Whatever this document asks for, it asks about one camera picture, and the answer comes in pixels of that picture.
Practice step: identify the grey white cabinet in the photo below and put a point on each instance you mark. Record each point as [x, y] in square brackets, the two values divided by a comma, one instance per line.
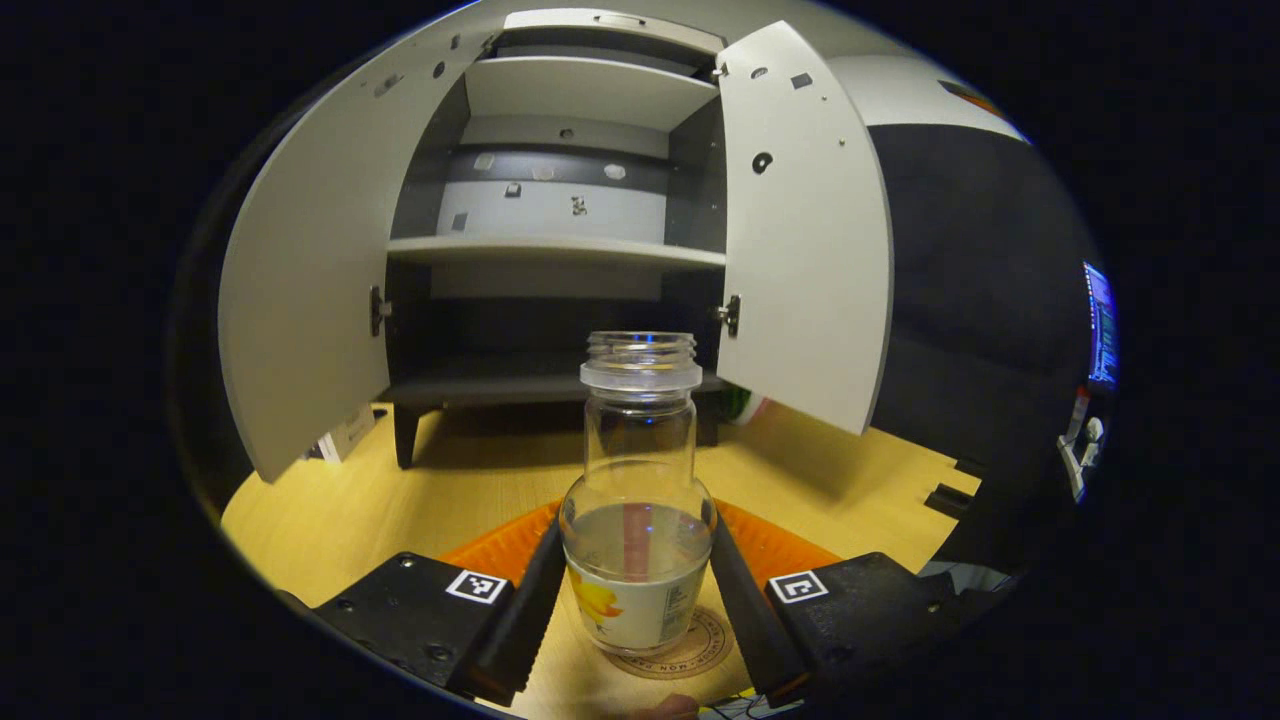
[560, 210]

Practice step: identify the white grey device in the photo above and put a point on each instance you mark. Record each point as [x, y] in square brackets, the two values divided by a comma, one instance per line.
[1085, 440]

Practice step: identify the clear glass bottle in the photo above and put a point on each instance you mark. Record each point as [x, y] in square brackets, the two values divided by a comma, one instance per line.
[640, 440]

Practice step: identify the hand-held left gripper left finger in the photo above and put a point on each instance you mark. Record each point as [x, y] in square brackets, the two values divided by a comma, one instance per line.
[530, 620]

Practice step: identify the white book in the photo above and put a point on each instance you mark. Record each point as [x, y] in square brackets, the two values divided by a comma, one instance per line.
[352, 435]

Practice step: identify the computer monitor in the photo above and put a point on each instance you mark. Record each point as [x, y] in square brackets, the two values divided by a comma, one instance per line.
[1100, 330]

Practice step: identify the small black block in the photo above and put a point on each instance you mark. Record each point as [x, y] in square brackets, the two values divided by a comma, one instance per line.
[948, 502]
[970, 467]

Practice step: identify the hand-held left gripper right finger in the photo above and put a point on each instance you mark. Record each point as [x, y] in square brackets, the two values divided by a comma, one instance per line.
[745, 610]

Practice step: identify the white cabinet shelf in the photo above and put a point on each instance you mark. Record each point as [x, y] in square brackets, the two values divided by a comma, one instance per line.
[590, 90]
[550, 250]

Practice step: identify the watermelon slice toy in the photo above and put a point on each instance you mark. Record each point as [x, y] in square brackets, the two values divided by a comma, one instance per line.
[748, 405]

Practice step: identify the round brown coaster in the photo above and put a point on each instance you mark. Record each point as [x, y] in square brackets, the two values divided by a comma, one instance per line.
[705, 645]

